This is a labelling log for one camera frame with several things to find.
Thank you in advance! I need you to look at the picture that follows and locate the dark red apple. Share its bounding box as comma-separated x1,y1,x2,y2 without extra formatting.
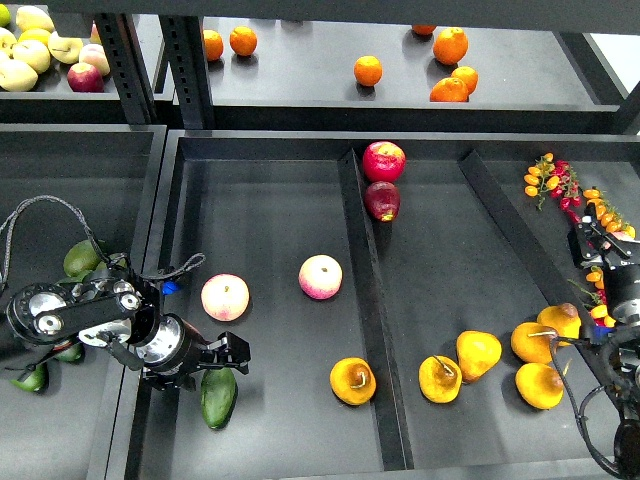
364,181,401,222

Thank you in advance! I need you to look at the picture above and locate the black centre tray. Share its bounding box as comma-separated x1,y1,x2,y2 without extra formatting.
124,131,639,479

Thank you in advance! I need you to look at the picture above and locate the yellow pear with stem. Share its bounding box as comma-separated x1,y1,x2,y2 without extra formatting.
418,355,462,404

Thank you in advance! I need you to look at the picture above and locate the pink apple left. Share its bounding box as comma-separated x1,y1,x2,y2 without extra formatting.
201,274,250,322

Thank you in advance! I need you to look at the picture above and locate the pale yellow pear shelf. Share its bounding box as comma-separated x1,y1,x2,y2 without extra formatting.
0,59,38,92

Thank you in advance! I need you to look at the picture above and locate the red chili pepper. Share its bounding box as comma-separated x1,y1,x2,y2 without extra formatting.
565,209,582,225

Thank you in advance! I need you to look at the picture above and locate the green avocado lower left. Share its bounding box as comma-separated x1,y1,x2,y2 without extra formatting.
10,364,49,393

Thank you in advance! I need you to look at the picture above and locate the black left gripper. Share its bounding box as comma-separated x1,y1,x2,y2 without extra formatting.
132,314,251,391

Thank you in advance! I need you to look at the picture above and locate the orange on shelf centre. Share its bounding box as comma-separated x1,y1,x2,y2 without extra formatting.
353,55,383,87

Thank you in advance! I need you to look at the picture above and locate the orange on shelf left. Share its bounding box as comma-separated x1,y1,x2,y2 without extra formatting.
202,29,224,62

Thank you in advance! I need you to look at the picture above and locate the tall yellow pear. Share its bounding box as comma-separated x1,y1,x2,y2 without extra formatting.
456,330,502,383

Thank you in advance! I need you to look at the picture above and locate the green avocado top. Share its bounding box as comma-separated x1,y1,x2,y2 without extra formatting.
63,239,101,277

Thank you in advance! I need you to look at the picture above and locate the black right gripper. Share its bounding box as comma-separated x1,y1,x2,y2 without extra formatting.
568,217,640,320

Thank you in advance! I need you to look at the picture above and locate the cherry tomato bunch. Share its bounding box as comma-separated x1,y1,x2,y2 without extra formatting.
523,152,637,239

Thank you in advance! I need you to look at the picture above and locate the orange at shelf back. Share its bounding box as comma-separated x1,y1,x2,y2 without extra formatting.
411,24,437,36

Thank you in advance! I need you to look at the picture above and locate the pink apple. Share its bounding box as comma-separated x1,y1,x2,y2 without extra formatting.
201,274,250,322
298,254,343,300

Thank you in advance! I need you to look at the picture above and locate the pale yellow apple shelf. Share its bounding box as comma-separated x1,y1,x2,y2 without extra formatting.
48,31,84,65

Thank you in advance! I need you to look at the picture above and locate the dark green avocado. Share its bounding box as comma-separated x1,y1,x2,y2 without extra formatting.
200,368,237,430

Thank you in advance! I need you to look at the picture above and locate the orange shelf front right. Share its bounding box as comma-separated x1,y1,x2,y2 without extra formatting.
430,77,469,102

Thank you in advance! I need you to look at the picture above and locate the bright red apple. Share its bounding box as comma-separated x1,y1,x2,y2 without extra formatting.
362,141,406,183

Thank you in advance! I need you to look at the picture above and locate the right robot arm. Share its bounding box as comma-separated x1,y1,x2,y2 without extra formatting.
550,213,639,479

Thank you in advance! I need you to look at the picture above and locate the black left tray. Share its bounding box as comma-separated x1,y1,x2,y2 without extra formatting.
1,125,166,479

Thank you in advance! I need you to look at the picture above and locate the red apple on shelf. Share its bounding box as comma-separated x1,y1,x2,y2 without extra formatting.
67,62,104,93

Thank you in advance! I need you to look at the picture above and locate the pink peach on shelf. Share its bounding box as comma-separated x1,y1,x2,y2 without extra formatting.
79,43,111,77

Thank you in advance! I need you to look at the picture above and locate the large orange on shelf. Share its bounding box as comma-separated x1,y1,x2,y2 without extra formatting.
433,27,469,65

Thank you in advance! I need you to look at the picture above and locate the orange shelf small right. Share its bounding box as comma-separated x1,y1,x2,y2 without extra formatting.
451,66,479,95

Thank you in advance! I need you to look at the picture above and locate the black tray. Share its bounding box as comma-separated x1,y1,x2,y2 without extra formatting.
124,131,639,479
1,125,166,479

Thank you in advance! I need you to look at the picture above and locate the pink apple centre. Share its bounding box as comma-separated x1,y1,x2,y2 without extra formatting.
298,254,343,300

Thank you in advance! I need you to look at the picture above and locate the black upper shelf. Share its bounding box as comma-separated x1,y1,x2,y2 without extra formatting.
1,1,639,134

